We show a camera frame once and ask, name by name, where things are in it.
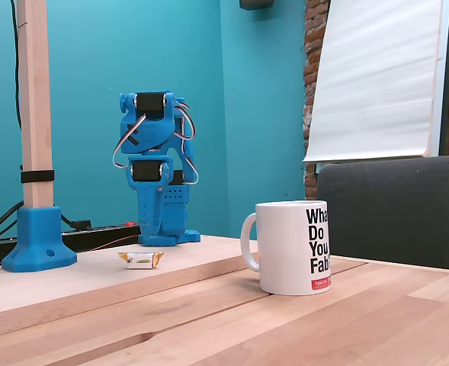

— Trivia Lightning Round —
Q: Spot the white gold sweet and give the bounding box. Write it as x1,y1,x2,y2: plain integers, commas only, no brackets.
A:
117,250,166,271

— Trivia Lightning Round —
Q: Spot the white mug with black print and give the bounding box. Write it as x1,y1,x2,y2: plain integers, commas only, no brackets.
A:
240,200,334,297

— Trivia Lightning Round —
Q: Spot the black power strip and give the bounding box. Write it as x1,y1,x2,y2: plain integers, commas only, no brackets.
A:
0,219,143,268

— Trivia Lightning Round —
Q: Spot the white flipchart pad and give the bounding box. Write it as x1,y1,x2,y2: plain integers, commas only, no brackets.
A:
302,0,449,164

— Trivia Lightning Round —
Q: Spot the black strap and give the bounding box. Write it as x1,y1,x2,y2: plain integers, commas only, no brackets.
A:
20,170,56,185

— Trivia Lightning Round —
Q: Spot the pale wooden post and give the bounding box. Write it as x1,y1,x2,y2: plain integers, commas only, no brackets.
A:
14,0,56,210

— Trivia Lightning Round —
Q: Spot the black cable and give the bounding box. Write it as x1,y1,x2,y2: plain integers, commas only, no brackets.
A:
9,0,24,130

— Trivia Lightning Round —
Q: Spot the blue post base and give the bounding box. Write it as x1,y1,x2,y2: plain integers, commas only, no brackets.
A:
1,206,79,273

